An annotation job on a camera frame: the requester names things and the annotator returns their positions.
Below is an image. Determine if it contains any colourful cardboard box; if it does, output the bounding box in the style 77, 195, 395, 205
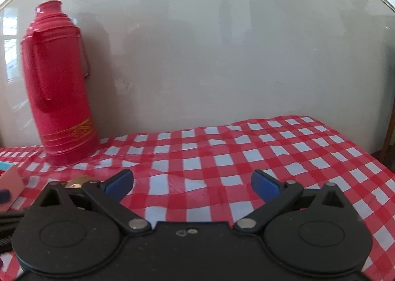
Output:
0, 162, 26, 212

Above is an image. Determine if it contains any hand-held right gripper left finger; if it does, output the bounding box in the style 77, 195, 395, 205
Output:
39, 169, 152, 234

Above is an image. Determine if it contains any brown kiwi with sticker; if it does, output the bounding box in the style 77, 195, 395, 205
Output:
66, 177, 100, 191

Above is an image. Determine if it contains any red thermos flask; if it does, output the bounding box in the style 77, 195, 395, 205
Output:
20, 0, 101, 167

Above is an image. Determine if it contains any brown wooden furniture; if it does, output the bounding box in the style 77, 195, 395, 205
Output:
381, 114, 395, 162

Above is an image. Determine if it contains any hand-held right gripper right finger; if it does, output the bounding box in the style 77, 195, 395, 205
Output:
233, 169, 348, 235

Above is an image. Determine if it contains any red checkered tablecloth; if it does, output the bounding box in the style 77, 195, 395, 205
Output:
0, 115, 395, 281

